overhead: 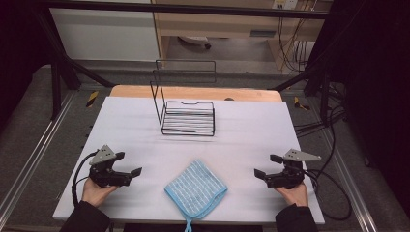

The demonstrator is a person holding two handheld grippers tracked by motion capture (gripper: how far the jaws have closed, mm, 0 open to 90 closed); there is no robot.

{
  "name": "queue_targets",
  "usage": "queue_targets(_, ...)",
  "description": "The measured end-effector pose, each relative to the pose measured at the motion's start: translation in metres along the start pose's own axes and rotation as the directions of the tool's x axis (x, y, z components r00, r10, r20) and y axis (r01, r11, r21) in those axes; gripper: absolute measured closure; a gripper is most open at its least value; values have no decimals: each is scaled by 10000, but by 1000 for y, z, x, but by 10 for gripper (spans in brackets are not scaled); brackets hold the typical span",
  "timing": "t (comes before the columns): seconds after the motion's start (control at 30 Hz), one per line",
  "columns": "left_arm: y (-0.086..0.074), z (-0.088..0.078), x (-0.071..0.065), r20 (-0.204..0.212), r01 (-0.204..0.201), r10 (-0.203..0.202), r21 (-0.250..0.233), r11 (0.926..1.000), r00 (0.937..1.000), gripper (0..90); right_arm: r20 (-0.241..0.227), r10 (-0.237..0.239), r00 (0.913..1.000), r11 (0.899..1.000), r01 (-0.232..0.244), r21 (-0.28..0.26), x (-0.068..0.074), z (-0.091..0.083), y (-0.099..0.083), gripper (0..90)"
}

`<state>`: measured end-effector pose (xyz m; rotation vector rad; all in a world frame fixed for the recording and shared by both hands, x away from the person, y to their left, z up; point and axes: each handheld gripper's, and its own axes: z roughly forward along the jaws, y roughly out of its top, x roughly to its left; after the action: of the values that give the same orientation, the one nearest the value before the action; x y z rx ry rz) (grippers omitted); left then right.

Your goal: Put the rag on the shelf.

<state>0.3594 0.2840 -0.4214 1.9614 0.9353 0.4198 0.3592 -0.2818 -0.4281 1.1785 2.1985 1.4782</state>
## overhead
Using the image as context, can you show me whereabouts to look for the black wire rack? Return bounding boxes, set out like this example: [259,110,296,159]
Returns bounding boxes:
[150,59,218,137]

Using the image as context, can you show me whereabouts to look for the wooden table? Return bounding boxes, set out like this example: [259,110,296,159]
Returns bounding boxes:
[109,84,284,103]

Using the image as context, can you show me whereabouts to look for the white table mat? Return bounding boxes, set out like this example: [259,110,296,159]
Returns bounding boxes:
[52,96,326,225]

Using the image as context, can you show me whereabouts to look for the office chair base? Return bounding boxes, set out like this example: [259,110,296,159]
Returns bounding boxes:
[177,35,213,50]

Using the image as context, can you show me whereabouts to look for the black curtain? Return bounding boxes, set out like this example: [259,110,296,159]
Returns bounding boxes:
[0,0,53,131]
[317,0,410,209]

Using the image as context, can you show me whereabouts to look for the black metal frame stand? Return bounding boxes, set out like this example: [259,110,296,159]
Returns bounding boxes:
[31,9,116,121]
[273,62,334,128]

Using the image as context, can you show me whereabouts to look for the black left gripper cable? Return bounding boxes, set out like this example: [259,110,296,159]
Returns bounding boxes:
[71,150,99,207]

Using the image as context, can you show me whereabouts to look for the light wooden desk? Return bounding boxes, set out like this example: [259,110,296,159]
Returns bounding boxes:
[151,0,334,71]

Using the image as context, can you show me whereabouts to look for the white cabinet panel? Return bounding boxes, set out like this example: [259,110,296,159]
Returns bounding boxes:
[49,8,161,63]

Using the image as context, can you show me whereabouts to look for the black horizontal frame bar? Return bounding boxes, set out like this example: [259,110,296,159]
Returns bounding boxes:
[42,0,331,20]

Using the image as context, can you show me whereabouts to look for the black floor cables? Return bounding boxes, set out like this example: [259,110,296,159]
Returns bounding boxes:
[294,81,347,138]

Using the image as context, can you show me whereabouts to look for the aluminium rail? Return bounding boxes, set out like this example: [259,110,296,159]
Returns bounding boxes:
[317,128,379,232]
[0,91,77,220]

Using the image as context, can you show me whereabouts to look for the hanging cable bundle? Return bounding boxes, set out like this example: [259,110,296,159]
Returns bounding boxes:
[277,16,315,73]

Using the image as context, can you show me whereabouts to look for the blue striped towel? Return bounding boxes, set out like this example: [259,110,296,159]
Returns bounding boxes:
[163,159,229,232]

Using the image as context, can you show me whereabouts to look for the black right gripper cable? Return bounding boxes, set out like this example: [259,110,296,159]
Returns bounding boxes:
[303,168,353,222]

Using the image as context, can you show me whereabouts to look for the person's left hand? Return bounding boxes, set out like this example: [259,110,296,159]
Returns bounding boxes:
[80,178,119,208]

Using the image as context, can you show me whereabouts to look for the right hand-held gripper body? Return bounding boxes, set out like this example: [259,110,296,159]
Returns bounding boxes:
[265,148,323,190]

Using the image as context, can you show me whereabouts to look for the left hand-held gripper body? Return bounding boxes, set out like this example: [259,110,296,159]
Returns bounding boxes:
[88,144,133,189]

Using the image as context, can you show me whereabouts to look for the white power strip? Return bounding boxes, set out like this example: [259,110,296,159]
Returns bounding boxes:
[272,0,300,11]

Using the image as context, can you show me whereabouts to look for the person's right hand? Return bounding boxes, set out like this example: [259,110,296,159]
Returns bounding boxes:
[274,182,309,208]

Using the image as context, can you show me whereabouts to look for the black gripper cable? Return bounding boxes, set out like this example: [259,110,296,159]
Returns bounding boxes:
[71,150,99,207]
[303,168,353,222]

